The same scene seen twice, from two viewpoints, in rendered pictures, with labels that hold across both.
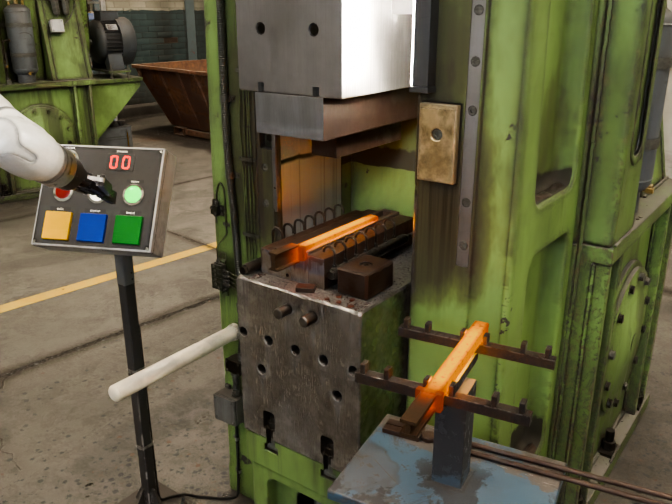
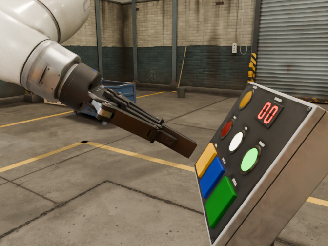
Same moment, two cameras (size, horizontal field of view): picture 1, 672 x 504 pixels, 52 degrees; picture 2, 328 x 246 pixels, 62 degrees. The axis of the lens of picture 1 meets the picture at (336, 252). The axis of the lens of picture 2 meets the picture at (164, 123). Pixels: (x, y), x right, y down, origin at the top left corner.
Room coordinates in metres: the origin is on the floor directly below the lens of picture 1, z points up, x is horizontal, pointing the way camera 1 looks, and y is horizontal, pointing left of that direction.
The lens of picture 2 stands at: (1.51, 0.11, 1.27)
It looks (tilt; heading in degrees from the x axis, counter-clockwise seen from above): 15 degrees down; 80
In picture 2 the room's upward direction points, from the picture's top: straight up
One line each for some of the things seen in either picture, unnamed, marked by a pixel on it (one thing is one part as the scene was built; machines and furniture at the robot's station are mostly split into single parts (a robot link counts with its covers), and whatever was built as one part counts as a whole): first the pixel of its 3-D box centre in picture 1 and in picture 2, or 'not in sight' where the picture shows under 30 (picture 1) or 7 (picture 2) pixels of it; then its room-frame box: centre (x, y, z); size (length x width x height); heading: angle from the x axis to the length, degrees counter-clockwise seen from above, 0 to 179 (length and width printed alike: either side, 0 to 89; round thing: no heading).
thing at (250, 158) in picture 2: (133, 194); (249, 159); (1.74, 0.53, 1.09); 0.05 x 0.03 x 0.04; 54
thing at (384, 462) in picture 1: (450, 479); not in sight; (1.14, -0.23, 0.67); 0.40 x 0.30 x 0.02; 63
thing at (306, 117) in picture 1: (342, 105); not in sight; (1.74, -0.02, 1.32); 0.42 x 0.20 x 0.10; 144
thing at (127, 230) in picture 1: (128, 230); (221, 201); (1.69, 0.54, 1.01); 0.07 x 0.05 x 0.07; 79
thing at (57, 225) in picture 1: (57, 225); (207, 160); (1.73, 0.73, 1.01); 0.07 x 0.05 x 0.07; 79
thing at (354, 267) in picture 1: (366, 276); not in sight; (1.52, -0.07, 0.95); 0.12 x 0.08 x 0.06; 144
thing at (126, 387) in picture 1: (178, 360); not in sight; (1.71, 0.44, 0.62); 0.44 x 0.05 x 0.05; 144
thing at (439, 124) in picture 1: (438, 143); not in sight; (1.49, -0.22, 1.27); 0.09 x 0.02 x 0.17; 54
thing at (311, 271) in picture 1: (341, 241); not in sight; (1.74, -0.02, 0.96); 0.42 x 0.20 x 0.09; 144
